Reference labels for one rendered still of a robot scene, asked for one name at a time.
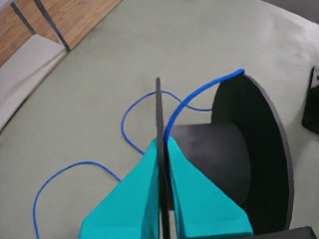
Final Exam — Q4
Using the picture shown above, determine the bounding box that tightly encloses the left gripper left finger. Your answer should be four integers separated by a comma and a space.
78, 138, 160, 239

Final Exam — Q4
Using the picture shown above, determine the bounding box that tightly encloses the black cable reel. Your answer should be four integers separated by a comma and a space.
156, 73, 294, 239

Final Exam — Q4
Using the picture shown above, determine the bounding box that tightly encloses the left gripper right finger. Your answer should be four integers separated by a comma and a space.
167, 137, 253, 239

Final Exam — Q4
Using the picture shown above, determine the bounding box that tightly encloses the blue cable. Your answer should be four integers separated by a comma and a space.
33, 69, 245, 233

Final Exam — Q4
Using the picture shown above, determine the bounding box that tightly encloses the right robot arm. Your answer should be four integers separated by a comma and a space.
302, 66, 319, 134

